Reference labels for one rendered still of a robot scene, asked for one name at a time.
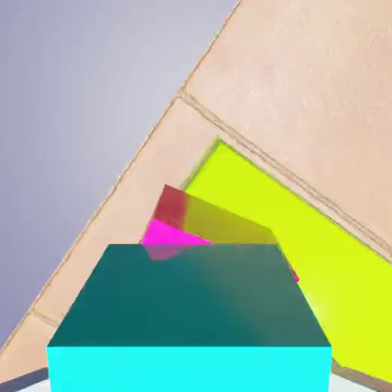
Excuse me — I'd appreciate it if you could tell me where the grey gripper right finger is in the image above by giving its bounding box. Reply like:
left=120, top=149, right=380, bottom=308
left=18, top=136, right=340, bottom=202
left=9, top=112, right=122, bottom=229
left=330, top=358, right=392, bottom=392

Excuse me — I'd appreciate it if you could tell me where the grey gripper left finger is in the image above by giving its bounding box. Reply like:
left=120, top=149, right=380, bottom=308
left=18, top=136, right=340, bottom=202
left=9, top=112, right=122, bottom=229
left=0, top=366, right=50, bottom=392

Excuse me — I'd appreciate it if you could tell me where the small cyan cube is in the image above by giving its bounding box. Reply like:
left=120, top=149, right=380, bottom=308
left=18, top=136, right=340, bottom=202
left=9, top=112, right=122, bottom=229
left=45, top=243, right=333, bottom=392

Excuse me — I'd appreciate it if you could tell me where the small magenta cube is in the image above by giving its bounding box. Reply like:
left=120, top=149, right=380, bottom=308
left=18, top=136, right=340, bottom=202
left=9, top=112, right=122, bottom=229
left=139, top=183, right=300, bottom=283

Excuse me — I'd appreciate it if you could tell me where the large yellow box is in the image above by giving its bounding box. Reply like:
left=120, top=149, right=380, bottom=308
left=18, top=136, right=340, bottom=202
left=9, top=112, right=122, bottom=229
left=178, top=136, right=392, bottom=384

